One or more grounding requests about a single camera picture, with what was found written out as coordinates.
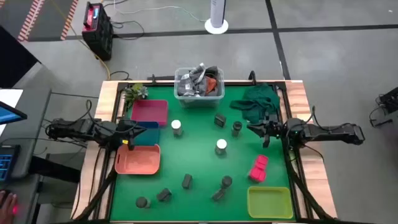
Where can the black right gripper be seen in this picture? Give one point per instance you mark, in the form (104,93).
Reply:
(273,129)

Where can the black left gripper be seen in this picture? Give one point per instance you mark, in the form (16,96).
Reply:
(126,132)

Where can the black-lid glass spice jar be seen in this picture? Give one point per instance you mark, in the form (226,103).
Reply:
(226,181)
(142,202)
(237,127)

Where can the white-lid spice jar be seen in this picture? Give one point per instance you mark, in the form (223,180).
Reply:
(176,126)
(221,145)

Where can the dark green spice tin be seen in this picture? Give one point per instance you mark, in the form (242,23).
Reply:
(186,181)
(163,195)
(218,195)
(219,120)

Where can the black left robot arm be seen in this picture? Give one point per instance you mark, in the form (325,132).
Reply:
(81,127)

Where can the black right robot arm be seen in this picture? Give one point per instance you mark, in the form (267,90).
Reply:
(326,130)

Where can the blue plastic bin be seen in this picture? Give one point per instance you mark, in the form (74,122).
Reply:
(150,137)

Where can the orange plastic bin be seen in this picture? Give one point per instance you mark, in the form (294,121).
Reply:
(140,160)

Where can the pink plastic bin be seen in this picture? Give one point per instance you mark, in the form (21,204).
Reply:
(150,112)

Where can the dark green cloth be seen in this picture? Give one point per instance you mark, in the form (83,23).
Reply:
(258,101)

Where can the small artificial plant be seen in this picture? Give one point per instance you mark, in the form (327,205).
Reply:
(135,93)

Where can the green table mat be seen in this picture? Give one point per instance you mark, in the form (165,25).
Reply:
(192,155)

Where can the yellow-green plastic bin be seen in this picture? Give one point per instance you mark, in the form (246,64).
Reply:
(270,203)

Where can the orange cloth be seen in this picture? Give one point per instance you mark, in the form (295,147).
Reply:
(211,85)

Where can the clear plastic storage box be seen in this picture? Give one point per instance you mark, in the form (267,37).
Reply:
(199,101)

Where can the dark grey cloth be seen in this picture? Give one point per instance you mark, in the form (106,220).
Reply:
(212,71)

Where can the laptop computer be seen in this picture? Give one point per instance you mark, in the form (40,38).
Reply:
(34,105)

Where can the black and red case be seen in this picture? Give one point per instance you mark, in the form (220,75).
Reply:
(98,34)

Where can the blue-lit screen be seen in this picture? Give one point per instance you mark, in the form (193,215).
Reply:
(9,113)

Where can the blue-lit keyboard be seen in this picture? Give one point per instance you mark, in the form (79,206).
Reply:
(7,161)

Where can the white paper sheet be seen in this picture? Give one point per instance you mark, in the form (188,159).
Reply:
(9,95)

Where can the large black monitor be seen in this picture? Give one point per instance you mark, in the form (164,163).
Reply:
(14,59)

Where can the person's hand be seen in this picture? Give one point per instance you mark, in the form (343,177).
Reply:
(7,207)

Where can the black table frame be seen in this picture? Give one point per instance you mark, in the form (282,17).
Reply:
(236,82)

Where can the black frame clamp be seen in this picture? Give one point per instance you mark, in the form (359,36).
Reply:
(252,77)

